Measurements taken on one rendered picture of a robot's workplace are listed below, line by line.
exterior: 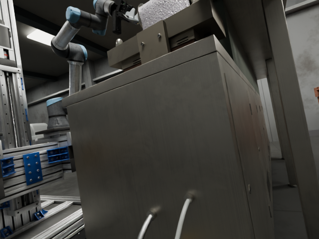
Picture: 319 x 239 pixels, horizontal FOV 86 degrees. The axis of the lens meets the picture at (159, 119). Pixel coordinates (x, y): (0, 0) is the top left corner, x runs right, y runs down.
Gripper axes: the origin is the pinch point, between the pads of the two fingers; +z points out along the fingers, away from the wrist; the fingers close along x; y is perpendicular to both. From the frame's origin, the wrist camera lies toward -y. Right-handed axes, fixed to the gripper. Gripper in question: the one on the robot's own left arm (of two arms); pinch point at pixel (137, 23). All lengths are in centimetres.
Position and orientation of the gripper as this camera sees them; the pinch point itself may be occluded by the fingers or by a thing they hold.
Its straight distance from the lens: 100.4
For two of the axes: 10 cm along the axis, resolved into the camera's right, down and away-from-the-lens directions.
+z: 7.4, 5.1, -4.4
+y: 4.0, -8.6, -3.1
